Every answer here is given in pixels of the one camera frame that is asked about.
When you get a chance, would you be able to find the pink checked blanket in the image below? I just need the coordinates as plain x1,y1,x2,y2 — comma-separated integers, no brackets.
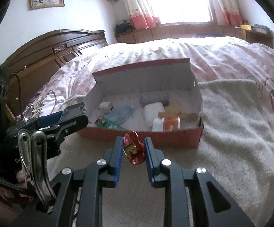
15,37,274,123

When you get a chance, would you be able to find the dark wooden headboard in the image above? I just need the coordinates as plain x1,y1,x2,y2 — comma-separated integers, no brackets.
0,30,109,121

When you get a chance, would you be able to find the blue correction tape dispenser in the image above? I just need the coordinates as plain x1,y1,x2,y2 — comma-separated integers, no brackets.
105,105,135,124

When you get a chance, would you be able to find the cartoon print tube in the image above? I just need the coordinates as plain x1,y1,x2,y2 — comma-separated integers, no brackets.
96,116,127,131

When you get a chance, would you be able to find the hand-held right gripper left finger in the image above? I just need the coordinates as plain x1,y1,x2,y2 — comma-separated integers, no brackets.
48,136,124,227

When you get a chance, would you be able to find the grey ribbed plastic piece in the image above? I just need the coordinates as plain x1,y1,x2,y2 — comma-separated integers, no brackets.
61,101,87,121

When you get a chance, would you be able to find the floral curtain pink hem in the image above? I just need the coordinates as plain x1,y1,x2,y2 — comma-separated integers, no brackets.
205,0,243,27
118,0,161,29

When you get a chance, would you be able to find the white earbuds case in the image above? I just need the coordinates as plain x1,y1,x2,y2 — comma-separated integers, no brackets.
144,102,165,123

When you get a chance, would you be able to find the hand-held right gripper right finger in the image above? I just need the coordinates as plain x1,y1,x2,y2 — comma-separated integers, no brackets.
144,137,255,227

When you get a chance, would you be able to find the red cardboard box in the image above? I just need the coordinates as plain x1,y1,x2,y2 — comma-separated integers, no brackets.
77,58,204,148

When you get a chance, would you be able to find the metal spring clip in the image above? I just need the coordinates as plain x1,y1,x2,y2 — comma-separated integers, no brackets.
22,104,35,124
18,129,57,212

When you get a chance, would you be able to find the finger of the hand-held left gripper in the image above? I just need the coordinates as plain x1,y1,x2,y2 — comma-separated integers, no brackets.
34,111,65,128
42,115,89,158

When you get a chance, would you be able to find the white charger plug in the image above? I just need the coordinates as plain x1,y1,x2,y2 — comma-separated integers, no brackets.
99,102,114,112

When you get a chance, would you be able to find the window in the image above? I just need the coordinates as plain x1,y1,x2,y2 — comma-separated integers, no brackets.
146,0,213,24

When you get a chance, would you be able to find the wooden window cabinet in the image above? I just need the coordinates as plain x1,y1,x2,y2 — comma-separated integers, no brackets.
115,22,274,49

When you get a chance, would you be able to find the black bag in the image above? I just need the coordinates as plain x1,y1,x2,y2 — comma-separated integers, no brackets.
116,20,134,33

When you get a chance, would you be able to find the red toy car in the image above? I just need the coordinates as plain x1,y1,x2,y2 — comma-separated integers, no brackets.
122,131,145,166

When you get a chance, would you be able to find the white jar orange label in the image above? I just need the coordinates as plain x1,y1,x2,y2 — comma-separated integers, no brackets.
152,116,181,132

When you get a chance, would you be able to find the beige towel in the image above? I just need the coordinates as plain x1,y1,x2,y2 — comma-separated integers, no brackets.
45,79,274,227

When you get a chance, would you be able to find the person's left hand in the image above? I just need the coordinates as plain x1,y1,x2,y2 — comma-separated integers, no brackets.
0,169,37,209

